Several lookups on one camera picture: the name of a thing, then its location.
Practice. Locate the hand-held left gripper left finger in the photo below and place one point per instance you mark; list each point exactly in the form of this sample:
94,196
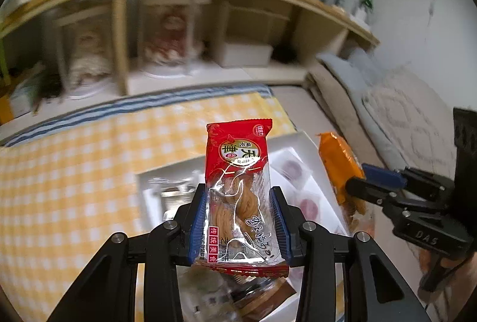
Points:
197,219

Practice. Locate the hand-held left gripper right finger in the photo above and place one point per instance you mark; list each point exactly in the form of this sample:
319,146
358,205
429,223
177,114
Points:
279,223

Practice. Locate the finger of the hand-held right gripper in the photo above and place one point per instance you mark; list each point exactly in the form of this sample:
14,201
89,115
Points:
382,175
369,191

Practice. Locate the orange snack packet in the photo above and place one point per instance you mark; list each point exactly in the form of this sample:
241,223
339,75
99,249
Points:
335,158

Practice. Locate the red snack packet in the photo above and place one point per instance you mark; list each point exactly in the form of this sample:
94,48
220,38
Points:
238,158

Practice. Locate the white tray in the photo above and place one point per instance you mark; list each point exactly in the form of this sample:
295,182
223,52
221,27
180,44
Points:
290,143

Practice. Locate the person's right hand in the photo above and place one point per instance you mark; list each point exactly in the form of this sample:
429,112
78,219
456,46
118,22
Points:
467,270

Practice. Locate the dark cake packet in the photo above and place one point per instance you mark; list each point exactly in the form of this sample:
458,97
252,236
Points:
173,197

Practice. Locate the cream textured pillow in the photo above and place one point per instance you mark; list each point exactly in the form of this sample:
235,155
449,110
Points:
410,117

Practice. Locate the brown snack packet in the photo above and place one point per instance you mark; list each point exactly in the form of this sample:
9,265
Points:
277,294

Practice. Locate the small white brown packet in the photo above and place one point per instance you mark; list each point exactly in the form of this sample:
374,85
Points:
203,301

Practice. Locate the beige fleece blanket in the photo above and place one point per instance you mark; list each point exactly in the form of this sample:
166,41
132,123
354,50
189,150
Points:
328,95

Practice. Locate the grey-blue blanket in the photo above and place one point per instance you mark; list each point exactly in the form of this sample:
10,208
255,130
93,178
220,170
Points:
354,72

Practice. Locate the beige mattress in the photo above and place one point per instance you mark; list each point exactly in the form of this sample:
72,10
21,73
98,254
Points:
298,102

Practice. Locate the yellow checkered tablecloth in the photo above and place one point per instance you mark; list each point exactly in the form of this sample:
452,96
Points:
74,176

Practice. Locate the black fuzzy ball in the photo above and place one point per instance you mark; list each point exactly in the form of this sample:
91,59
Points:
284,54

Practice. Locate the pink dress doll case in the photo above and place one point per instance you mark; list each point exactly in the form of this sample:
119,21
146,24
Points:
173,39

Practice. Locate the white dress doll case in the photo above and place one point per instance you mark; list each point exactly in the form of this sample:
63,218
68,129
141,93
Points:
87,54

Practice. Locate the tissue box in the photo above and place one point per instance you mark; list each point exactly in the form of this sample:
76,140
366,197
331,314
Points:
24,91

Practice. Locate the white frame box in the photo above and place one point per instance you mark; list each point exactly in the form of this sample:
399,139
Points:
246,52

